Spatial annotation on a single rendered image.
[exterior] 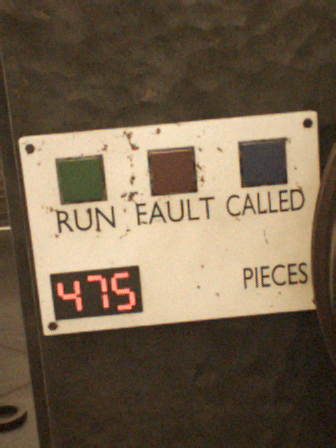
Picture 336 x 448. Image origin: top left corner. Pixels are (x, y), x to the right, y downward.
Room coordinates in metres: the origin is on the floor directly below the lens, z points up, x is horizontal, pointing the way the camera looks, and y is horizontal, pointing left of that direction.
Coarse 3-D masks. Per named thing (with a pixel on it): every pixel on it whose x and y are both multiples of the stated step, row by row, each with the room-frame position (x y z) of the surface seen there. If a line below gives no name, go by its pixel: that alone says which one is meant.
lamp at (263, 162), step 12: (252, 144) 0.64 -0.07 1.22; (264, 144) 0.64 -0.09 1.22; (276, 144) 0.64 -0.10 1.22; (252, 156) 0.64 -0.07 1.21; (264, 156) 0.64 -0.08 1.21; (276, 156) 0.64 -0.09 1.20; (252, 168) 0.64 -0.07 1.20; (264, 168) 0.64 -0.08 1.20; (276, 168) 0.64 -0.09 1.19; (252, 180) 0.64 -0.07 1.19; (264, 180) 0.64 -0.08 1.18; (276, 180) 0.64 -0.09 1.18
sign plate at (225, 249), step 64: (128, 128) 0.65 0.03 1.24; (192, 128) 0.65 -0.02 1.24; (256, 128) 0.65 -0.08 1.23; (128, 192) 0.65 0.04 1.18; (192, 192) 0.65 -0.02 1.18; (256, 192) 0.65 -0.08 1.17; (64, 256) 0.65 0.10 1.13; (128, 256) 0.65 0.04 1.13; (192, 256) 0.65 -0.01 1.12; (256, 256) 0.65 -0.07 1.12; (64, 320) 0.65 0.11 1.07; (128, 320) 0.65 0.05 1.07; (192, 320) 0.65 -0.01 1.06
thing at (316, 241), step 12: (324, 180) 0.58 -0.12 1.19; (324, 192) 0.58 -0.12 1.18; (324, 204) 0.58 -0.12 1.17; (324, 216) 0.58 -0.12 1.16; (312, 228) 0.59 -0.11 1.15; (324, 228) 0.58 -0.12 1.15; (312, 240) 0.59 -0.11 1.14; (324, 240) 0.58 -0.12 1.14; (312, 252) 0.58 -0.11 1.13; (324, 252) 0.58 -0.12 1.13; (312, 264) 0.58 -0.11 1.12; (324, 264) 0.58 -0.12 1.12; (312, 276) 0.59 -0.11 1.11; (324, 276) 0.58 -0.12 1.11; (324, 288) 0.58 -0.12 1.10; (324, 300) 0.58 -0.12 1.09; (324, 312) 0.58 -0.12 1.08; (324, 324) 0.58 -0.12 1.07; (324, 336) 0.58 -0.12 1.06
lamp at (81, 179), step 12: (60, 168) 0.64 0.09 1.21; (72, 168) 0.64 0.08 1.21; (84, 168) 0.64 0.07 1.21; (96, 168) 0.64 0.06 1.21; (72, 180) 0.64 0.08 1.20; (84, 180) 0.64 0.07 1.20; (96, 180) 0.64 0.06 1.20; (72, 192) 0.64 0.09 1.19; (84, 192) 0.64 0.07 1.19; (96, 192) 0.64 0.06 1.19
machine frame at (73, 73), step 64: (0, 0) 0.67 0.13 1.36; (64, 0) 0.67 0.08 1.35; (128, 0) 0.67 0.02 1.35; (192, 0) 0.67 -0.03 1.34; (256, 0) 0.67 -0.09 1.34; (320, 0) 0.67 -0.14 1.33; (0, 64) 0.75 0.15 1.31; (64, 64) 0.67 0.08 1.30; (128, 64) 0.67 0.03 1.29; (192, 64) 0.67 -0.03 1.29; (256, 64) 0.67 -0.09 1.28; (320, 64) 0.67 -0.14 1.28; (0, 128) 0.75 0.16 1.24; (64, 128) 0.67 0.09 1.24; (320, 128) 0.67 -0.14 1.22; (256, 320) 0.67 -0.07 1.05; (64, 384) 0.67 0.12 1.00; (128, 384) 0.67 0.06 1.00; (192, 384) 0.67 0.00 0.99; (256, 384) 0.67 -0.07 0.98; (320, 384) 0.67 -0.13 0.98
